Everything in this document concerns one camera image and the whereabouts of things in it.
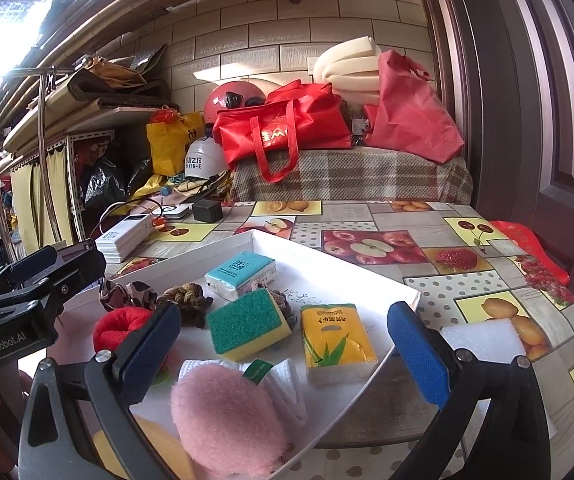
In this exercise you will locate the yellow tissue packet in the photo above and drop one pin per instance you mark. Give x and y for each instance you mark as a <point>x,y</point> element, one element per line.
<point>334,345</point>

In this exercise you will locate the white power bank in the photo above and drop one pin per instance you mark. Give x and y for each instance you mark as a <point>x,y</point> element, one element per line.
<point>127,237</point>

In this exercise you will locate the red nonwoven bag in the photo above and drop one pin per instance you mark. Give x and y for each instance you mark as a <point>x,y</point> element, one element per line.
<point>407,110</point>

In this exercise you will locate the brown door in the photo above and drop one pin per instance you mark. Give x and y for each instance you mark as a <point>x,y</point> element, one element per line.
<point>517,85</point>

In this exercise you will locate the purple scrunchie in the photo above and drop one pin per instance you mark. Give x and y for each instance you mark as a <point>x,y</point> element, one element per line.
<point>285,306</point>

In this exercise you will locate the fruit print tablecloth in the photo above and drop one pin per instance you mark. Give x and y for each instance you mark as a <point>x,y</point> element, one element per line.
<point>467,280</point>

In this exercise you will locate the red tote bag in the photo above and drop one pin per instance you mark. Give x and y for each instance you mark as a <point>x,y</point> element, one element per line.
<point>287,125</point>

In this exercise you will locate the green and yellow scouring sponge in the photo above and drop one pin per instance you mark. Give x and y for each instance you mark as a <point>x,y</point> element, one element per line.
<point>244,322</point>

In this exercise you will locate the white towel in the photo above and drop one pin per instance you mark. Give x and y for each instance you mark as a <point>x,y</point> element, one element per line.
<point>287,385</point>

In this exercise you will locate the white foam roll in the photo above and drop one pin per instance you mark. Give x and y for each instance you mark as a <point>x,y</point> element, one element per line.
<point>342,67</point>

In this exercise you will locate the white foam sponge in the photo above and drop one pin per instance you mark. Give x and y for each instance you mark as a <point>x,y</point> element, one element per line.
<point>482,337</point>

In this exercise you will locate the teal tissue packet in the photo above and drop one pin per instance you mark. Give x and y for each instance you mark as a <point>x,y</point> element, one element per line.
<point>239,272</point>

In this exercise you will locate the brown cardboard pile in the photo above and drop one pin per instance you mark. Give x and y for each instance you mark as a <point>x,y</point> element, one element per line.
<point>112,77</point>

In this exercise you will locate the red helmet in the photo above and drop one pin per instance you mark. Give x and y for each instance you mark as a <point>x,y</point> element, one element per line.
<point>222,102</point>

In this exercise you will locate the yellow foam sponge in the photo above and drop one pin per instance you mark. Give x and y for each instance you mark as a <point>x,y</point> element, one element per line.
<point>152,446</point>

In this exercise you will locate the brown scrunchie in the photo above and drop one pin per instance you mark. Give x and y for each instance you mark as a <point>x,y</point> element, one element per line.
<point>187,300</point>

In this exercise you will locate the yellow curtain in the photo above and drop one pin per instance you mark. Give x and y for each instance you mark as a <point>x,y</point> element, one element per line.
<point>27,200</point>

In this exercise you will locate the red plush scrunchie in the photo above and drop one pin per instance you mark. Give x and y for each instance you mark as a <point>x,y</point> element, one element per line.
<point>117,325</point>

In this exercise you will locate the white helmet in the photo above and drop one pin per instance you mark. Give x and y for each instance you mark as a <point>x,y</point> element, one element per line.
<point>204,157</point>

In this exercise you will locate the black charger block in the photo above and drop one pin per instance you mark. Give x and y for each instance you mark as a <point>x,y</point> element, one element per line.
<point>207,211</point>

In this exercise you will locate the red packet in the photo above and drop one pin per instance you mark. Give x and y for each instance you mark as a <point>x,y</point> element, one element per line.
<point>532,245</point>

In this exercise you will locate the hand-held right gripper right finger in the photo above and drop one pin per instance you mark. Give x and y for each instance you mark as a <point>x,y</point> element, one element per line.
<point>414,350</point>

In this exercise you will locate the black plastic bag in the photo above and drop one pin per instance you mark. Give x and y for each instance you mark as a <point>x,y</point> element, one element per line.
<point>102,180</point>

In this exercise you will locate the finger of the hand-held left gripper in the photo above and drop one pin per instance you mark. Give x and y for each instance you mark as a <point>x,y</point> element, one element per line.
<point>77,270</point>
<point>27,265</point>

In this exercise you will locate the white tray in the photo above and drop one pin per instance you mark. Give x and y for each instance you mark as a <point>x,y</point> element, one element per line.
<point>317,285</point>

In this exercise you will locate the yellow bag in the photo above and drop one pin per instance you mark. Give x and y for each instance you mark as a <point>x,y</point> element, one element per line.
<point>164,145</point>

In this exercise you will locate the plaid cloth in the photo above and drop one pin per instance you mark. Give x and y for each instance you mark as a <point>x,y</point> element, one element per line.
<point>367,175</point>

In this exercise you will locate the black and white patterned scrunchie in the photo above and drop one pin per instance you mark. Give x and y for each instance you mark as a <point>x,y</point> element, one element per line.
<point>132,295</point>

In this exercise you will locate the pink fluffy puff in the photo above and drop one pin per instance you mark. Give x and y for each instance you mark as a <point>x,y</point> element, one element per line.
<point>227,420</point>

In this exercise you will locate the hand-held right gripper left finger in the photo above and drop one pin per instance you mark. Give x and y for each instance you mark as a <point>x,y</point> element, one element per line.
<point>149,350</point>

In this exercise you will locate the metal rack pole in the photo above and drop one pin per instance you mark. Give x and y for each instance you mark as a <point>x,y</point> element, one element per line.
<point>42,160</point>

